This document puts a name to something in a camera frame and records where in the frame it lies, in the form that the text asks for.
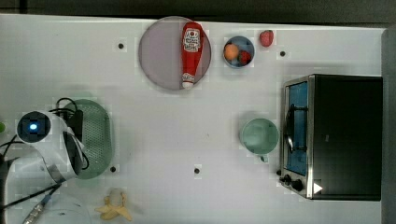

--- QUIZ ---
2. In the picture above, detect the orange toy fruit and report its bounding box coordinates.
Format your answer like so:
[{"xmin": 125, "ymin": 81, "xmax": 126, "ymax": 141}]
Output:
[{"xmin": 223, "ymin": 44, "xmax": 239, "ymax": 61}]

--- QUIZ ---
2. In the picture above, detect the black toaster oven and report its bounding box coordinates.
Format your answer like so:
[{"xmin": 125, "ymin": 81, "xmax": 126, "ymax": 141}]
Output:
[{"xmin": 277, "ymin": 74, "xmax": 383, "ymax": 201}]

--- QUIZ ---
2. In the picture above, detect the red toy strawberry in bowl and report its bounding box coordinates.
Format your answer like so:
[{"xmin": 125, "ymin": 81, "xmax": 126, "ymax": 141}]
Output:
[{"xmin": 238, "ymin": 50, "xmax": 251, "ymax": 65}]

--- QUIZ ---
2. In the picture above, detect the pink toy strawberry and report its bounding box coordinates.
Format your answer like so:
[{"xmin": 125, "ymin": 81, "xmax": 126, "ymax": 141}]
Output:
[{"xmin": 260, "ymin": 30, "xmax": 274, "ymax": 48}]

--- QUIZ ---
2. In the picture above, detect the peeled toy banana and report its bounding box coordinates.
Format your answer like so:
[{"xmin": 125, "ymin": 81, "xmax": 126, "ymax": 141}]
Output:
[{"xmin": 95, "ymin": 189, "xmax": 133, "ymax": 221}]

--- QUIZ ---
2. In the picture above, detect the green plastic strainer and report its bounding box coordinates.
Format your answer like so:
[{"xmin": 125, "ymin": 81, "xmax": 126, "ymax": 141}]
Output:
[{"xmin": 64, "ymin": 97, "xmax": 113, "ymax": 180}]

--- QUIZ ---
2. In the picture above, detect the red ketchup bottle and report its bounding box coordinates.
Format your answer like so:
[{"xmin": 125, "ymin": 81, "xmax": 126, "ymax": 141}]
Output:
[{"xmin": 181, "ymin": 21, "xmax": 204, "ymax": 89}]

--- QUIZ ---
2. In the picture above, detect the green toy lime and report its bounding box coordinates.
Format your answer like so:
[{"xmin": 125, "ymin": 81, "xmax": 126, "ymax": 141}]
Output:
[{"xmin": 0, "ymin": 122, "xmax": 6, "ymax": 133}]

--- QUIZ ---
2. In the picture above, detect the green mug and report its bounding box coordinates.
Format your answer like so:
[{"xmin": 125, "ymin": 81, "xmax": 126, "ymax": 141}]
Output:
[{"xmin": 238, "ymin": 118, "xmax": 279, "ymax": 162}]

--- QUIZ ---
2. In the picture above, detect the blue bowl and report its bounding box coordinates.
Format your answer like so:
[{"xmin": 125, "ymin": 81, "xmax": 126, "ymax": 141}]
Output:
[{"xmin": 223, "ymin": 35, "xmax": 255, "ymax": 68}]

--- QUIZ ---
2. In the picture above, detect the grey round plate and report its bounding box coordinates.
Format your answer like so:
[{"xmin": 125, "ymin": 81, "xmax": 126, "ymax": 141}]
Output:
[{"xmin": 138, "ymin": 16, "xmax": 211, "ymax": 91}]

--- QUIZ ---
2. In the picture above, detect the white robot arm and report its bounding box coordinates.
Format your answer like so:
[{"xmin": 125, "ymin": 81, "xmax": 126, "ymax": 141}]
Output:
[{"xmin": 1, "ymin": 111, "xmax": 91, "ymax": 224}]

